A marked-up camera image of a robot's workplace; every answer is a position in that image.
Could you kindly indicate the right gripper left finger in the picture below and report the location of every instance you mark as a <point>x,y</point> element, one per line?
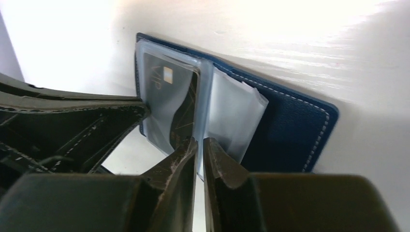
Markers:
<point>159,200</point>

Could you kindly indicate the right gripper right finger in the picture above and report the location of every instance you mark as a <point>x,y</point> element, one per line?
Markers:
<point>237,200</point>

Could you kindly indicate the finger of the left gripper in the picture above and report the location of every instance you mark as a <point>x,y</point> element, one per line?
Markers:
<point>52,131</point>

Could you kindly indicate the blue leather card holder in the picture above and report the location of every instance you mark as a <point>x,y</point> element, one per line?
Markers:
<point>294,128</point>

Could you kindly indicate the black VIP credit card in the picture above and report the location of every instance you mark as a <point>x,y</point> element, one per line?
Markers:
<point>168,87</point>

